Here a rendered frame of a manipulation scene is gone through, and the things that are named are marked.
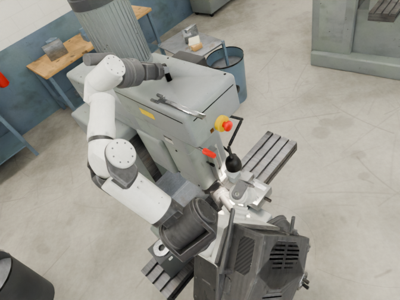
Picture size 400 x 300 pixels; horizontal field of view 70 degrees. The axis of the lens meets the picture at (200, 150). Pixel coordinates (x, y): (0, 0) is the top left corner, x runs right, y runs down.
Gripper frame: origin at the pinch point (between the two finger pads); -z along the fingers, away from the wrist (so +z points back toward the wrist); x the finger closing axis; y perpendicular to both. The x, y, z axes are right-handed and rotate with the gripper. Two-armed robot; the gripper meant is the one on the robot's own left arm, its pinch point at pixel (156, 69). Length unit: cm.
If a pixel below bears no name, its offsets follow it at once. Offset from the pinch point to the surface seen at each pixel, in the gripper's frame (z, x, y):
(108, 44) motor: 3.7, -19.7, 8.0
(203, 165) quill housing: -20.6, 7.5, -42.5
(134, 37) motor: -4.4, -14.3, 10.6
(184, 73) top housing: -10.3, 4.8, -1.8
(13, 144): -105, -369, -138
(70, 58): -182, -319, -18
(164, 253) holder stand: -7, -5, -88
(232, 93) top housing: -13.2, 23.6, -7.5
